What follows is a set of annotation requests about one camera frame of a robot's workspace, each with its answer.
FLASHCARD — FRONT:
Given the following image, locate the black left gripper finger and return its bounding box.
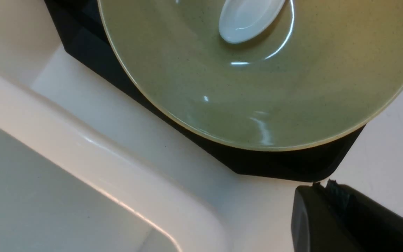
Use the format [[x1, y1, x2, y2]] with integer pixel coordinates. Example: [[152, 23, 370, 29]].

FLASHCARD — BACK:
[[291, 180, 403, 252]]

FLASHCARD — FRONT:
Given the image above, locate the olive noodle bowl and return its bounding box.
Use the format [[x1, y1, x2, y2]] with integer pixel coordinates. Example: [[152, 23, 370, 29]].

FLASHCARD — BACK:
[[98, 0, 403, 152]]

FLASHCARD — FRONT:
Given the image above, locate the white ceramic soup spoon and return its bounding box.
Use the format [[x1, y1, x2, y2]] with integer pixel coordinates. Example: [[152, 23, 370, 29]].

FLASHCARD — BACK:
[[218, 0, 285, 44]]

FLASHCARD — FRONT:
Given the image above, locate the large white plastic tub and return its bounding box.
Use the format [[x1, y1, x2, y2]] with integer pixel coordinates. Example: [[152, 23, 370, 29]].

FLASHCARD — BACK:
[[0, 0, 234, 252]]

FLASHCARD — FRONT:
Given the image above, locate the black serving tray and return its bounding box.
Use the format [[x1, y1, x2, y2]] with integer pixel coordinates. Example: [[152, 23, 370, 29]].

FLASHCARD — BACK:
[[45, 0, 363, 182]]

